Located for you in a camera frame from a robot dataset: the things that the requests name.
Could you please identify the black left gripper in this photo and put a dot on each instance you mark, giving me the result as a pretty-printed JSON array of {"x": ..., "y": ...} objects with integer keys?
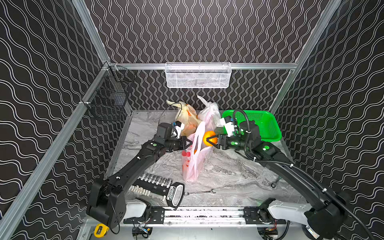
[{"x": 182, "y": 142}]

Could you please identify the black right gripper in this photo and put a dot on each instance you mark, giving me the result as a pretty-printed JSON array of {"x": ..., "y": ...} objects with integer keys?
[{"x": 217, "y": 145}]

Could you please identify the orange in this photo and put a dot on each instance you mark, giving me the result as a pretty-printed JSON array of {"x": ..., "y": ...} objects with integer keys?
[{"x": 210, "y": 139}]

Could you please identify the pink plastic bag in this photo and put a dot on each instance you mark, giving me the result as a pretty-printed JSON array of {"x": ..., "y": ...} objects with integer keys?
[{"x": 193, "y": 157}]

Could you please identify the yellow plastic bag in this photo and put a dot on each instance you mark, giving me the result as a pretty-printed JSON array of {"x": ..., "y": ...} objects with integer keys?
[{"x": 188, "y": 116}]

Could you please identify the white plastic bag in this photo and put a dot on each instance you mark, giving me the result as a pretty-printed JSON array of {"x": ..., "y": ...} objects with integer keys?
[{"x": 210, "y": 115}]

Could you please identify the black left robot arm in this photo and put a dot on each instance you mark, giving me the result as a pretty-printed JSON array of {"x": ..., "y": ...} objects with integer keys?
[{"x": 108, "y": 204}]

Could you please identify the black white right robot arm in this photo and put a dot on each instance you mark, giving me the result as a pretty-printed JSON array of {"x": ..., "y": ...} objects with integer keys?
[{"x": 324, "y": 212}]

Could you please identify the steel combination wrench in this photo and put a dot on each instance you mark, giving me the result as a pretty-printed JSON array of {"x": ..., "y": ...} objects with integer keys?
[{"x": 212, "y": 191}]

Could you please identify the green plastic basket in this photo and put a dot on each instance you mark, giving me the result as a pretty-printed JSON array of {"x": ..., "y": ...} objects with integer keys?
[{"x": 254, "y": 126}]

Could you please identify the socket set holder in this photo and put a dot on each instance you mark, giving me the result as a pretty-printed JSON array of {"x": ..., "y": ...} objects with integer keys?
[{"x": 150, "y": 184}]

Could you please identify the yellow tape measure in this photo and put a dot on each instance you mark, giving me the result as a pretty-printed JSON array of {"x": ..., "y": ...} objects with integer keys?
[{"x": 100, "y": 230}]

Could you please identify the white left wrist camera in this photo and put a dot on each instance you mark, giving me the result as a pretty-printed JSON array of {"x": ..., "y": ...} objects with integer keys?
[{"x": 179, "y": 127}]

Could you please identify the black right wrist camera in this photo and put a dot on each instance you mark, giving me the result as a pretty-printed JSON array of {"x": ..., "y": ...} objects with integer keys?
[{"x": 228, "y": 124}]

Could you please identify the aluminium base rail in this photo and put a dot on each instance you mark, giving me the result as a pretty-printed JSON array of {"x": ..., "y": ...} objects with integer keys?
[{"x": 201, "y": 223}]

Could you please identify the black wire basket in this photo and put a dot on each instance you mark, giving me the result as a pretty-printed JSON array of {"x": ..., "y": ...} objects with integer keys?
[{"x": 108, "y": 101}]

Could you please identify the aluminium corner post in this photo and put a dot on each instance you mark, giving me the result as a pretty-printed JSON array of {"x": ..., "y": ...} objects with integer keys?
[{"x": 314, "y": 37}]

